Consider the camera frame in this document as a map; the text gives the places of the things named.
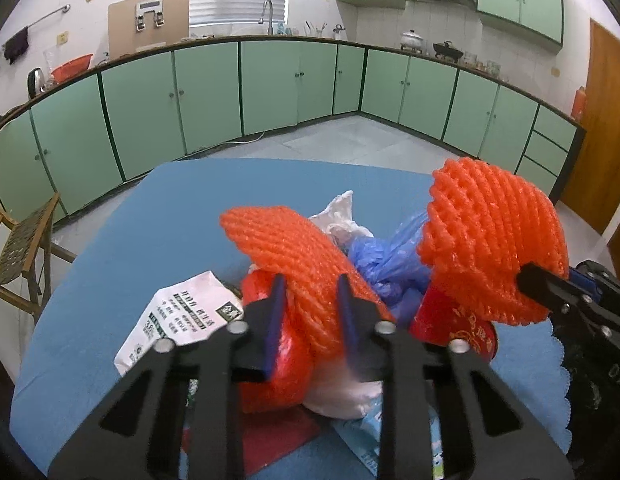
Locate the wooden door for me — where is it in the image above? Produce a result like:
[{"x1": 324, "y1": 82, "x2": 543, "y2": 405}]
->
[{"x1": 559, "y1": 17, "x2": 620, "y2": 237}]

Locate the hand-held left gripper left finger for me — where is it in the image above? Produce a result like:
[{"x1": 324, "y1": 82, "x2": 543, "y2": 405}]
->
[{"x1": 48, "y1": 274, "x2": 287, "y2": 480}]

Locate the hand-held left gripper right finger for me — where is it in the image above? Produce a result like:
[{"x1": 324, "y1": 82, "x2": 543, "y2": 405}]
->
[{"x1": 337, "y1": 273, "x2": 577, "y2": 480}]

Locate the wooden folding chair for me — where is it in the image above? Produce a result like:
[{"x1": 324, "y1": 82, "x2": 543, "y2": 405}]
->
[{"x1": 0, "y1": 192, "x2": 76, "y2": 317}]

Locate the red basin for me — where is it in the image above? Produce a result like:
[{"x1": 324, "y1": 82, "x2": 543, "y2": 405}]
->
[{"x1": 50, "y1": 53, "x2": 94, "y2": 84}]

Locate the white plastic bag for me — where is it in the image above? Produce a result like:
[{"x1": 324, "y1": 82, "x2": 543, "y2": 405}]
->
[{"x1": 307, "y1": 190, "x2": 375, "y2": 242}]

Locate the white crumpled bag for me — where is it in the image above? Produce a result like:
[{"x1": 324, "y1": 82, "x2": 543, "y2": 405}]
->
[{"x1": 302, "y1": 360, "x2": 387, "y2": 419}]

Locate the metal towel rail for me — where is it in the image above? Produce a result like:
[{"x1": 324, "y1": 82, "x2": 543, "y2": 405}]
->
[{"x1": 2, "y1": 4, "x2": 71, "y2": 44}]

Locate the black wok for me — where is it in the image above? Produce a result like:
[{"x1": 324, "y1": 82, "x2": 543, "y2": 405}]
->
[{"x1": 432, "y1": 41, "x2": 463, "y2": 62}]

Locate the row of glass jars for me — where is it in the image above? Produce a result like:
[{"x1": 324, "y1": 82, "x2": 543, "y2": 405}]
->
[{"x1": 462, "y1": 52, "x2": 502, "y2": 74}]

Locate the white device on board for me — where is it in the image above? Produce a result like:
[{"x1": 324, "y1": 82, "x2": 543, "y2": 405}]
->
[{"x1": 134, "y1": 0, "x2": 167, "y2": 32}]

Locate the white cooking pot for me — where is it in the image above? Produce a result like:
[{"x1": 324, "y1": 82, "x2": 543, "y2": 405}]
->
[{"x1": 400, "y1": 30, "x2": 431, "y2": 52}]

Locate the steel kettle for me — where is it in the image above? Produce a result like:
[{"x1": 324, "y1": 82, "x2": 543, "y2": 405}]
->
[{"x1": 26, "y1": 67, "x2": 47, "y2": 100}]

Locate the orange foam fruit net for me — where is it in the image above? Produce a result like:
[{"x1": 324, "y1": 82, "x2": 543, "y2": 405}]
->
[
  {"x1": 419, "y1": 157, "x2": 571, "y2": 327},
  {"x1": 220, "y1": 205, "x2": 397, "y2": 361}
]

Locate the white milk carton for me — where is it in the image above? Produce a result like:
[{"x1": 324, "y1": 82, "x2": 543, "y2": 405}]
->
[{"x1": 113, "y1": 270, "x2": 245, "y2": 377}]

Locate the blue tablecloth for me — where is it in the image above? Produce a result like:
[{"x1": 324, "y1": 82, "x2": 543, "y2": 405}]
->
[{"x1": 12, "y1": 157, "x2": 571, "y2": 480}]

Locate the green base cabinet run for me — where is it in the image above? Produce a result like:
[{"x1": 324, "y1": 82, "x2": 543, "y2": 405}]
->
[{"x1": 0, "y1": 35, "x2": 587, "y2": 221}]

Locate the brown cardboard board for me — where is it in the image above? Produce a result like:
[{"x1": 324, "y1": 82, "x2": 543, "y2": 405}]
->
[{"x1": 108, "y1": 0, "x2": 191, "y2": 59}]

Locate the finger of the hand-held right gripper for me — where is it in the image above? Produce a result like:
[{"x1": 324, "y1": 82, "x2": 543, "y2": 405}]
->
[
  {"x1": 515, "y1": 263, "x2": 608, "y2": 333},
  {"x1": 569, "y1": 259, "x2": 620, "y2": 311}
]

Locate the red plastic bag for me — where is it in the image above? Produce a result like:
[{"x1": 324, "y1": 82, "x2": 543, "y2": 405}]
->
[{"x1": 239, "y1": 269, "x2": 311, "y2": 415}]

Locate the blue plastic bag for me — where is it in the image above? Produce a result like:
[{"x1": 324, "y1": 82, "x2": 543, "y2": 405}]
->
[{"x1": 347, "y1": 209, "x2": 431, "y2": 322}]

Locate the dark cloth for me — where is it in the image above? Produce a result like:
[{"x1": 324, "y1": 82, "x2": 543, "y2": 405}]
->
[{"x1": 2, "y1": 27, "x2": 30, "y2": 65}]

